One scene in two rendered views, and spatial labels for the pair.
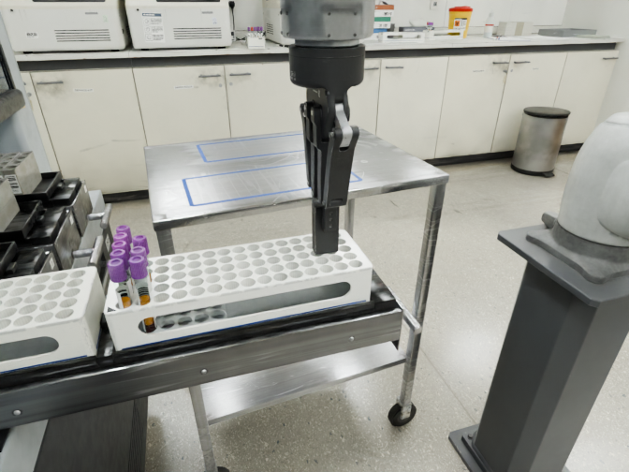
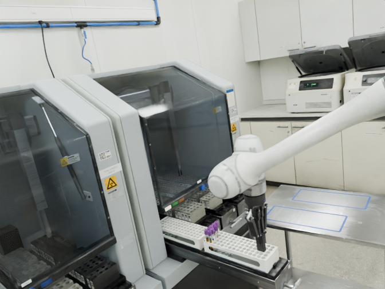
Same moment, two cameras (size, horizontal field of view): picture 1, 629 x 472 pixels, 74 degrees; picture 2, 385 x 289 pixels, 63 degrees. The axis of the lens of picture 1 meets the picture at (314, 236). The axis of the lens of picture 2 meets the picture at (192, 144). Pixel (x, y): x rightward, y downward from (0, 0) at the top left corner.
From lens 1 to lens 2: 0.98 m
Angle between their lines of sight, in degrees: 57
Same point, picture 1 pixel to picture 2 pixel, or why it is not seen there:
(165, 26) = not seen: hidden behind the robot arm
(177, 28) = not seen: hidden behind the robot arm
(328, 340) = (251, 278)
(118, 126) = (327, 152)
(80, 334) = (198, 243)
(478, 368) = not seen: outside the picture
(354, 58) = (253, 199)
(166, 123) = (356, 153)
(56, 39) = (305, 107)
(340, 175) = (251, 228)
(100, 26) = (327, 100)
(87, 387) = (197, 257)
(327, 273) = (252, 256)
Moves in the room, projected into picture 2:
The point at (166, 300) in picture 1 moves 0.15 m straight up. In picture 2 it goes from (216, 243) to (211, 211)
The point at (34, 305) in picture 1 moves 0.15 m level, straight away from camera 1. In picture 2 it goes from (195, 233) to (204, 216)
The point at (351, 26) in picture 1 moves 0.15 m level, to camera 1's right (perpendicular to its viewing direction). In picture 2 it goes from (250, 193) to (282, 205)
